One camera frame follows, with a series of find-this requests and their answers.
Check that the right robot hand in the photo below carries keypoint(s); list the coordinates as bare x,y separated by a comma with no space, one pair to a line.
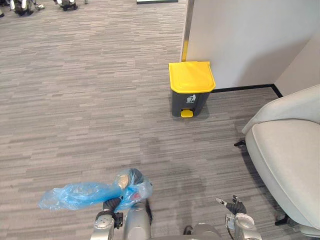
235,206

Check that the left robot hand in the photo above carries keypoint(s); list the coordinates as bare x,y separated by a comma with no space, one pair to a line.
110,205

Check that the blue plastic rubbish bag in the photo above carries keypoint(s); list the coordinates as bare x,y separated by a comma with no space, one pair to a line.
80,193

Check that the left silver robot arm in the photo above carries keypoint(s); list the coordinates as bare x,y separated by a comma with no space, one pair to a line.
105,225

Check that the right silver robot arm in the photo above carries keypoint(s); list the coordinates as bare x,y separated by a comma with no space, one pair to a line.
242,226

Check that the grey bin with yellow lid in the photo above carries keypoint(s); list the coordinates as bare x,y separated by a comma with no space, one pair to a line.
190,87

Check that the light grey armchair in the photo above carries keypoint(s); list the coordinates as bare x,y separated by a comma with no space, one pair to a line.
287,160

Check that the person's feet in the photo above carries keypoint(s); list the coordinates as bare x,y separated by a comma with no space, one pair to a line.
23,7
68,4

